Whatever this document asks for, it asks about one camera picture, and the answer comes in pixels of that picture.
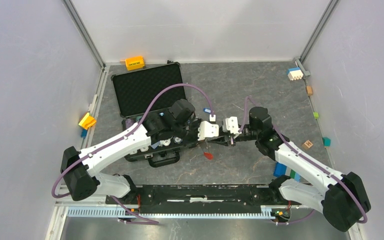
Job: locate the brown wooden cube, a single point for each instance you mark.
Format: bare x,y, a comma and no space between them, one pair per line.
309,91

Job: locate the metal keyring tool red handle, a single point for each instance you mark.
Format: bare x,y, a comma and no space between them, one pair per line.
206,150

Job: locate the wooden letter cube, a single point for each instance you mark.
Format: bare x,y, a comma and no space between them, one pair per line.
307,144

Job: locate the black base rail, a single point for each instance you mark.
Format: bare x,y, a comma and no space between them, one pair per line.
203,199

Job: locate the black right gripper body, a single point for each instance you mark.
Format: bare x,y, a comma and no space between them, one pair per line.
248,134

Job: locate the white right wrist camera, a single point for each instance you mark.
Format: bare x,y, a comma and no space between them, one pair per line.
230,125

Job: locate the blue key tag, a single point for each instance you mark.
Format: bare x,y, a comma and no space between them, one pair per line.
207,110

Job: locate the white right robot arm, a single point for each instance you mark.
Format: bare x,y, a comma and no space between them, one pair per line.
341,198

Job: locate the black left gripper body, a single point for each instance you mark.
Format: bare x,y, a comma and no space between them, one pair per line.
190,132

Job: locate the blue green white brick stack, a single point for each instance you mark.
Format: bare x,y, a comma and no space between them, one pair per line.
281,169

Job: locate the black poker chip case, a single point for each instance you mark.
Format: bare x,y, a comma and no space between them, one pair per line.
141,92

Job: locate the small blue block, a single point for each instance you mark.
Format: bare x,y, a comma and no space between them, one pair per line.
84,133

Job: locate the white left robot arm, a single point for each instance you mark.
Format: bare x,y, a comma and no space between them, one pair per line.
82,169

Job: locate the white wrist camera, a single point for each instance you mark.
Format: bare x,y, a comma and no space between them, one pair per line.
230,125
208,129

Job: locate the yellow orange toy block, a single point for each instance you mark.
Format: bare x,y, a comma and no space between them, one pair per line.
87,121

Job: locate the teal small cube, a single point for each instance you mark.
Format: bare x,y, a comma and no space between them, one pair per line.
326,141

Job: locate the blue white toy block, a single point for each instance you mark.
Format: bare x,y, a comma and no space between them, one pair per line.
295,73

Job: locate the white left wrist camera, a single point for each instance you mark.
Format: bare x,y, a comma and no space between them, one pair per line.
208,129

